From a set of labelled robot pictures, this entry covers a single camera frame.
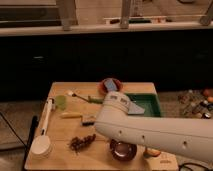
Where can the apple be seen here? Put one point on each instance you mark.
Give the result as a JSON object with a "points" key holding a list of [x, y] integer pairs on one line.
{"points": [[149, 152]]}

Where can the wooden handled scrub brush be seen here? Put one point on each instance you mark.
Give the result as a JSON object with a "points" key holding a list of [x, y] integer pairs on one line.
{"points": [[86, 119]]}

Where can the green plastic tray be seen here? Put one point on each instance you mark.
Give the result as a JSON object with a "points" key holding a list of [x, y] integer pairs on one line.
{"points": [[149, 102]]}

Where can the white long handled ladle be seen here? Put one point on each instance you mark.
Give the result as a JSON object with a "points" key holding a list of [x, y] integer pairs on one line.
{"points": [[41, 145]]}

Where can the grey folded cloth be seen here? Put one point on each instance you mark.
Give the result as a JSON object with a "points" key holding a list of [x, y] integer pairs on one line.
{"points": [[135, 109]]}

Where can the blue sponge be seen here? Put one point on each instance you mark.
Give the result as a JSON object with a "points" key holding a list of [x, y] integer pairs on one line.
{"points": [[110, 85]]}

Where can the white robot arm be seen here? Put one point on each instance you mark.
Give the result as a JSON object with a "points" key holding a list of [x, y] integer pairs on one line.
{"points": [[192, 138]]}

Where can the green handled brush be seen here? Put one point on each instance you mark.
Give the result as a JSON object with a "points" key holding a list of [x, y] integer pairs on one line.
{"points": [[88, 99]]}

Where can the bunch of red grapes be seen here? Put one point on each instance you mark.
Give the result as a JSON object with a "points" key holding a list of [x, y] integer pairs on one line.
{"points": [[77, 144]]}

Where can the orange plate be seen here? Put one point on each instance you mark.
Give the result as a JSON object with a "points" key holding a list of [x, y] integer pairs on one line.
{"points": [[102, 88]]}

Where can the dark red bowl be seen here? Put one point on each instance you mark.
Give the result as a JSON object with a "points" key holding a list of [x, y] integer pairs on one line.
{"points": [[122, 151]]}

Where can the spice bottles group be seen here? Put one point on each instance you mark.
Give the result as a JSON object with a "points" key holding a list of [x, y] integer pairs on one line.
{"points": [[197, 104]]}

